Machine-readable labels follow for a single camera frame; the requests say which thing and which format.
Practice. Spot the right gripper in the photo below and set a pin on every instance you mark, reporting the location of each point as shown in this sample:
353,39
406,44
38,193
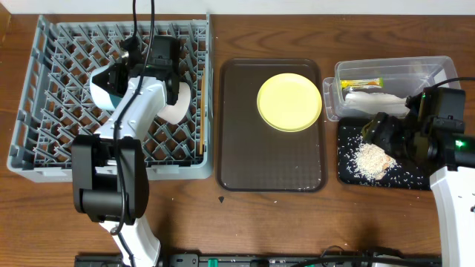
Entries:
381,128

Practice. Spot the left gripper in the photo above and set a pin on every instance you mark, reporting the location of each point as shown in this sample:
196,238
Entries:
173,86

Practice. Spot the white napkin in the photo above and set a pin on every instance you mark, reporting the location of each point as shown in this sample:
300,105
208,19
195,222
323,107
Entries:
372,103

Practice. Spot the green orange snack wrapper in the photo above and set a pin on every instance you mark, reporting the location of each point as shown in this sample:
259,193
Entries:
361,84

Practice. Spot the pink white bowl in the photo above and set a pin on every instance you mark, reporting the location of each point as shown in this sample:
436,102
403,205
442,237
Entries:
175,113

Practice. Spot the wooden chopstick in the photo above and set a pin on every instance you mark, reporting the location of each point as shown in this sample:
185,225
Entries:
205,116
200,111

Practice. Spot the yellow round plate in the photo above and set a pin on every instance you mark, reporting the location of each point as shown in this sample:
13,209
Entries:
289,102

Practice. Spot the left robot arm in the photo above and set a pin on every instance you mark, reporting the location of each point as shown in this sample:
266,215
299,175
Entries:
110,181

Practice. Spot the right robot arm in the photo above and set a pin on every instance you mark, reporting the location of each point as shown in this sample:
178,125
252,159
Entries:
432,137

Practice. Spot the pile of rice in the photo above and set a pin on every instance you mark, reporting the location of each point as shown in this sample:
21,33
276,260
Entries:
360,163

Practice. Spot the black rectangular tray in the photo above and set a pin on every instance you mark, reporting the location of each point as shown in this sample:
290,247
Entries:
349,127

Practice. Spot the clear plastic bin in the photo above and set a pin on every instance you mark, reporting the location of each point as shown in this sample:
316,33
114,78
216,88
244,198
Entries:
403,77

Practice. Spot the grey plastic dish rack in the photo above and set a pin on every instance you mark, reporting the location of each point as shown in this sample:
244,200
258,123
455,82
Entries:
56,103

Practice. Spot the dark brown serving tray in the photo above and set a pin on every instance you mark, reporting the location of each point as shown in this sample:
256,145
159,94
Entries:
254,156

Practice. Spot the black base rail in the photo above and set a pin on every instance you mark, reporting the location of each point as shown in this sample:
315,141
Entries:
194,260

